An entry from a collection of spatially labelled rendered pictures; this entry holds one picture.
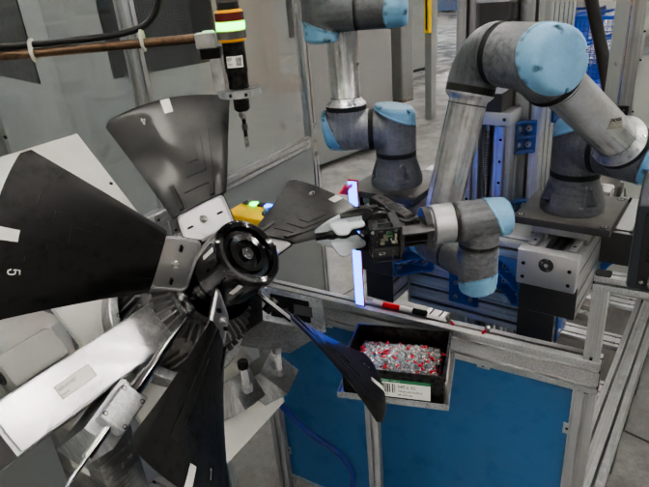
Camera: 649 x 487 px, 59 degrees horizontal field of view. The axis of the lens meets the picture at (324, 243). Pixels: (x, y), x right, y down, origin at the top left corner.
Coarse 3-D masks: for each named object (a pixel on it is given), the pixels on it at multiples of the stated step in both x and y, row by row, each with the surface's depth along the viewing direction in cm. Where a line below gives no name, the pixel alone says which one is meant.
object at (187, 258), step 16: (176, 240) 88; (192, 240) 90; (160, 256) 88; (176, 256) 89; (192, 256) 91; (160, 272) 89; (176, 272) 90; (192, 272) 92; (160, 288) 90; (176, 288) 91
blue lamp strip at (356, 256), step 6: (354, 186) 129; (354, 192) 130; (354, 198) 130; (354, 204) 131; (354, 252) 136; (354, 258) 137; (360, 258) 136; (354, 264) 138; (360, 264) 137; (354, 270) 139; (360, 270) 138; (354, 276) 140; (360, 276) 139; (354, 282) 140; (360, 282) 139; (360, 288) 140; (360, 294) 141; (360, 300) 142
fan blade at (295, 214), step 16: (288, 192) 120; (304, 192) 121; (320, 192) 121; (272, 208) 116; (288, 208) 115; (304, 208) 115; (320, 208) 115; (336, 208) 117; (272, 224) 109; (288, 224) 109; (304, 224) 109; (320, 224) 110; (288, 240) 103; (304, 240) 104
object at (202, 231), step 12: (204, 204) 98; (216, 204) 98; (180, 216) 98; (192, 216) 98; (216, 216) 97; (228, 216) 97; (192, 228) 97; (204, 228) 97; (216, 228) 96; (204, 240) 96
